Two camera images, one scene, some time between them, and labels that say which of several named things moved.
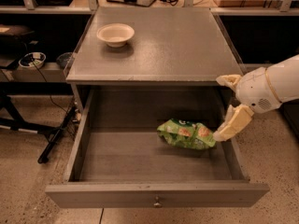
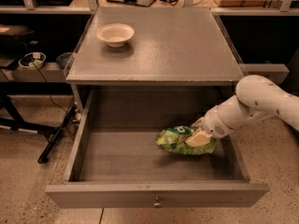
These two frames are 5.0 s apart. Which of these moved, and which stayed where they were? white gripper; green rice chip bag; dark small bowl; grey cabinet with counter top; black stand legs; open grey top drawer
Moved: green rice chip bag; white gripper
Stayed: dark small bowl; grey cabinet with counter top; open grey top drawer; black stand legs
